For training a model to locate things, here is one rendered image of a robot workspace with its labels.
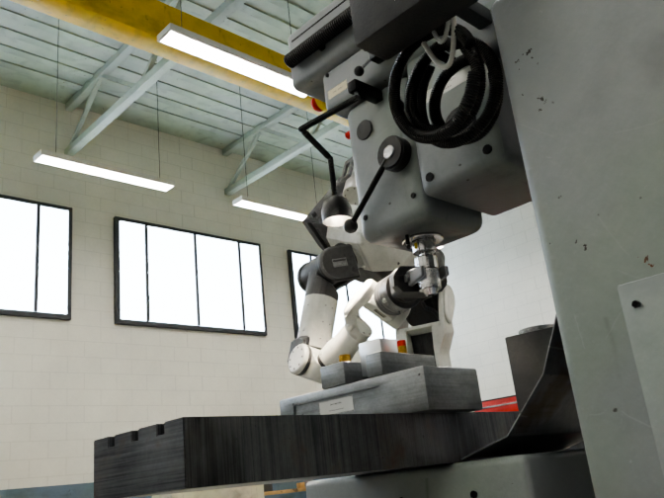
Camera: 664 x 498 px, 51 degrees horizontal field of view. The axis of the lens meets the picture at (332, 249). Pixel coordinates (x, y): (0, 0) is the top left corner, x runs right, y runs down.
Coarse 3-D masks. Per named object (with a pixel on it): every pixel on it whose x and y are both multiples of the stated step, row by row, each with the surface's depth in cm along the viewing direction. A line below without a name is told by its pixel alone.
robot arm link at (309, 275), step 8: (312, 264) 189; (304, 272) 192; (312, 272) 188; (304, 280) 193; (312, 280) 186; (320, 280) 185; (328, 280) 186; (312, 288) 184; (320, 288) 184; (328, 288) 184; (336, 296) 185
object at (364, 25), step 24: (360, 0) 115; (384, 0) 111; (408, 0) 107; (432, 0) 105; (456, 0) 106; (360, 24) 114; (384, 24) 110; (408, 24) 110; (432, 24) 111; (384, 48) 116
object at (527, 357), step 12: (552, 324) 160; (516, 336) 160; (528, 336) 158; (540, 336) 156; (516, 348) 160; (528, 348) 158; (540, 348) 156; (516, 360) 159; (528, 360) 157; (540, 360) 155; (516, 372) 159; (528, 372) 157; (540, 372) 155; (516, 384) 158; (528, 384) 156; (516, 396) 158; (528, 396) 156
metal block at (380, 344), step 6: (366, 342) 126; (372, 342) 125; (378, 342) 124; (384, 342) 124; (390, 342) 125; (360, 348) 127; (366, 348) 126; (372, 348) 125; (378, 348) 123; (384, 348) 124; (390, 348) 125; (396, 348) 126; (360, 354) 126; (366, 354) 125; (366, 366) 125; (366, 372) 125
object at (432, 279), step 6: (420, 264) 143; (426, 264) 142; (432, 264) 142; (438, 264) 144; (426, 270) 142; (432, 270) 142; (438, 270) 143; (426, 276) 142; (432, 276) 141; (438, 276) 142; (420, 282) 142; (426, 282) 141; (432, 282) 141; (438, 282) 142; (420, 288) 142; (426, 288) 141
